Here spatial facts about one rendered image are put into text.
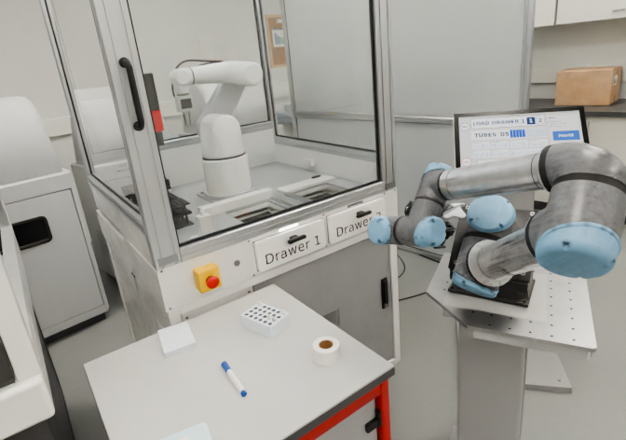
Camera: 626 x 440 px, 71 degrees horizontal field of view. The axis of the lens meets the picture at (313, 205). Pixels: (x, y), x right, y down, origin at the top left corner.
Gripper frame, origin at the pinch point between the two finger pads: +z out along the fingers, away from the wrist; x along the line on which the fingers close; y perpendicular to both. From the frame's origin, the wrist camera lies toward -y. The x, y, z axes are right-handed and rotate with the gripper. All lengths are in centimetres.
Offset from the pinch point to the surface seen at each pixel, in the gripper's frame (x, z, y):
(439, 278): -20.7, 5.9, 2.6
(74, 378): -172, -78, -104
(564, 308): -5.3, 16.0, 34.8
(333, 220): -24.4, -11.4, -37.0
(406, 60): 25, 109, -152
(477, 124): 20, 55, -45
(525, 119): 29, 68, -33
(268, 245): -32, -38, -34
